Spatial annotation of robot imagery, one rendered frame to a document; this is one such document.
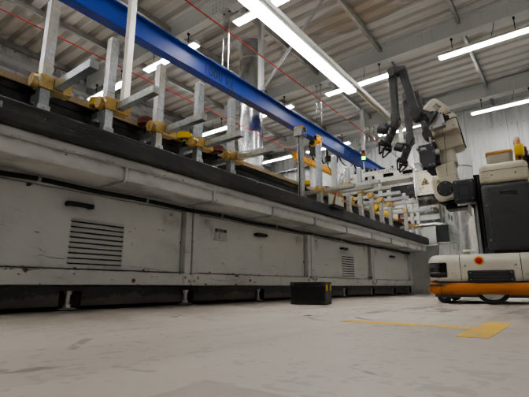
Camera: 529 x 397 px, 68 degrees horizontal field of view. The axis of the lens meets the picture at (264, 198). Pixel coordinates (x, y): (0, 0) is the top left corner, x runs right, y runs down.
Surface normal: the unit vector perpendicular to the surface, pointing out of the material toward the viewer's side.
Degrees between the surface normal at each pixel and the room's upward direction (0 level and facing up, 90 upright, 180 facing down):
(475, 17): 90
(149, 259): 91
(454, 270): 90
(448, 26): 90
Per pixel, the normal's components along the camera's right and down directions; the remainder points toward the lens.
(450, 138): -0.54, -0.18
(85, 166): 0.80, -0.13
